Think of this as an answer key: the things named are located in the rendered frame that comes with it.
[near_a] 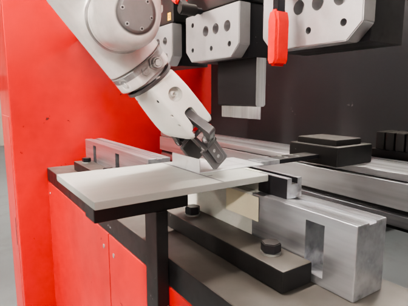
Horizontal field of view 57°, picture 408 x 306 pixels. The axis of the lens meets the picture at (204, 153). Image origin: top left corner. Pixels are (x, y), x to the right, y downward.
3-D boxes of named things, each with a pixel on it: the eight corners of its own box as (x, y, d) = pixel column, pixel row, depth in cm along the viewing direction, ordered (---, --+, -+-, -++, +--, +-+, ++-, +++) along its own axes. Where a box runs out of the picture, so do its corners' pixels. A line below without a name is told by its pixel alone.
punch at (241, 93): (217, 116, 66) (218, 62, 65) (226, 116, 68) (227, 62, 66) (255, 119, 58) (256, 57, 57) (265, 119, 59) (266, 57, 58)
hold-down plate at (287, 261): (166, 225, 70) (166, 210, 70) (190, 220, 73) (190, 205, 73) (282, 295, 46) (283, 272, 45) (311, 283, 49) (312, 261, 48)
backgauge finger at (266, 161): (232, 166, 71) (233, 139, 70) (322, 154, 85) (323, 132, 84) (278, 177, 61) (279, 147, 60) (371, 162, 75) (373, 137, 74)
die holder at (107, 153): (86, 166, 130) (85, 138, 129) (102, 164, 133) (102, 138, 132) (149, 198, 89) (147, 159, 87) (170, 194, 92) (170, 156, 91)
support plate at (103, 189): (56, 180, 56) (56, 174, 56) (201, 163, 71) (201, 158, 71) (94, 210, 41) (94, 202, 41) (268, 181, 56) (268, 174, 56)
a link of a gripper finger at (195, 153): (184, 123, 62) (206, 151, 65) (175, 122, 64) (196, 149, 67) (172, 136, 61) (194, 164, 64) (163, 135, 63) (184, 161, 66)
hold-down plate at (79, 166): (74, 170, 123) (73, 161, 122) (90, 168, 126) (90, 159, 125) (105, 188, 98) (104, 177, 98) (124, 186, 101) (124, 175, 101)
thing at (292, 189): (207, 175, 70) (207, 159, 69) (220, 173, 71) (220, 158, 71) (286, 199, 53) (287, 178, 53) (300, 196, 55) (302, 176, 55)
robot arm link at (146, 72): (170, 39, 50) (182, 57, 52) (142, 46, 57) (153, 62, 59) (126, 79, 47) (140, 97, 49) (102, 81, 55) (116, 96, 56)
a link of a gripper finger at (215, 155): (215, 126, 55) (237, 158, 58) (203, 125, 57) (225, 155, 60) (201, 141, 54) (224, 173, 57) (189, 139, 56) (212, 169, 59)
